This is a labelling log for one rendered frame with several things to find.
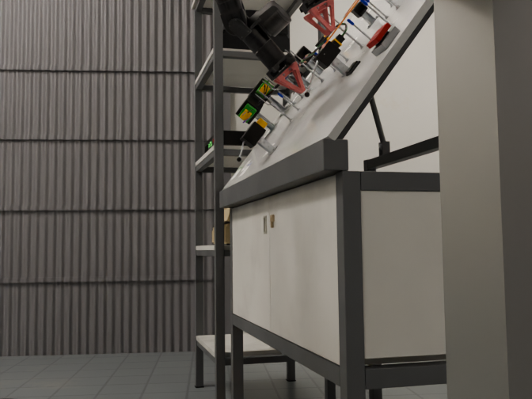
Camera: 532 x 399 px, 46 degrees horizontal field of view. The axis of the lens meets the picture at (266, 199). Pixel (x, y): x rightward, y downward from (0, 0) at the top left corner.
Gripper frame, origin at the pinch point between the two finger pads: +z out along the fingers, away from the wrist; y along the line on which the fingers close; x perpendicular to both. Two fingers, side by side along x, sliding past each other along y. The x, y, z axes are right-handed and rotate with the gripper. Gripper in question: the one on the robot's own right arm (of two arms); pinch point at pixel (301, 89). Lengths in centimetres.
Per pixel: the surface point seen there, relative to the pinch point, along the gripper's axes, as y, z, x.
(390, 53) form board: -31.6, 5.5, -12.4
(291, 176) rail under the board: -14.8, 12.6, 18.7
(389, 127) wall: 249, 73, -84
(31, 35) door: 265, -129, 49
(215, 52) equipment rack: 93, -29, -5
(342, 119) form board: -34.9, 8.2, 5.4
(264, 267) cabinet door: 25, 33, 39
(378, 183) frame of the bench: -35.9, 22.9, 9.0
